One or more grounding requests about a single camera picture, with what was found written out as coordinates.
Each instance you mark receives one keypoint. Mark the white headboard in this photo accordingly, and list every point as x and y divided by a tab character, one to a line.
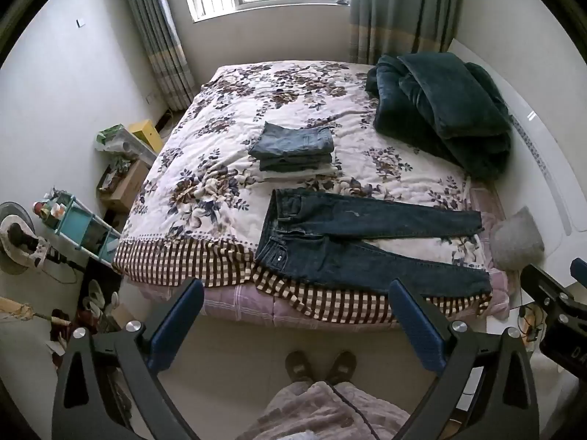
550	156

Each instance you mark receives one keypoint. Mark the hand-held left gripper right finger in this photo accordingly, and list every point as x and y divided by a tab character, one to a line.
417	325

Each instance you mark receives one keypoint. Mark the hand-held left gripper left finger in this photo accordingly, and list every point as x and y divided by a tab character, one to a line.
179	321

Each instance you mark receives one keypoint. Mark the yellow box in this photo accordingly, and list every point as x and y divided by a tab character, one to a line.
146	133

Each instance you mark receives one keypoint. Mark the white standing fan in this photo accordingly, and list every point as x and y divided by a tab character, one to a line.
18	238

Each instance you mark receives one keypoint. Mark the grey-green striped curtain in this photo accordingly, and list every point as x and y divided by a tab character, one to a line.
399	9
156	32

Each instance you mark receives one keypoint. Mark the person's right shoe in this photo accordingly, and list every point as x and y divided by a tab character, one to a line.
343	366

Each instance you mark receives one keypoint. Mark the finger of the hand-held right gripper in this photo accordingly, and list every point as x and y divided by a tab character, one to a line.
543	286
580	271

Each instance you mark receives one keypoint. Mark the folded blue jeans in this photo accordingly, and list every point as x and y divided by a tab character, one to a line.
293	140
293	164

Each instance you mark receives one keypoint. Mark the cardboard box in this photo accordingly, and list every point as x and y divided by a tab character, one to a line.
128	188

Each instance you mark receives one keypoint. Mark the white slipper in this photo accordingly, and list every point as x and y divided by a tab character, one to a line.
95	295
112	305

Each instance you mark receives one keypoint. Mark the dark blue jeans pants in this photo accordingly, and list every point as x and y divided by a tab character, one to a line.
357	217

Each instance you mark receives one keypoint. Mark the grey pillow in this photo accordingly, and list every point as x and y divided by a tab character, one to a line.
516	240

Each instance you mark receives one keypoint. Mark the green white plastic bag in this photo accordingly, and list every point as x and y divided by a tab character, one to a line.
109	136

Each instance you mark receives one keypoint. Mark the person's shoe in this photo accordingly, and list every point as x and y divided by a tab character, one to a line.
299	366
343	366

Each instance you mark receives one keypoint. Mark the dark green blanket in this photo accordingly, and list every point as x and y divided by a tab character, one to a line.
440	105

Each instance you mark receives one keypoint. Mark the clear plastic storage box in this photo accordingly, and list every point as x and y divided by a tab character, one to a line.
137	149

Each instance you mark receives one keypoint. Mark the person's left shoe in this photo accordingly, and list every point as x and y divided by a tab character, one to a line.
299	366

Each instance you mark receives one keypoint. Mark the teal shelf rack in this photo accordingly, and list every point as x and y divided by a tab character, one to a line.
75	224

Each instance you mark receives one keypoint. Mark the folded white pants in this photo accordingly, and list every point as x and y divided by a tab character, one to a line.
302	175

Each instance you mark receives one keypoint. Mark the dark red shoe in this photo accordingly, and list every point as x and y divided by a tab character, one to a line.
88	320

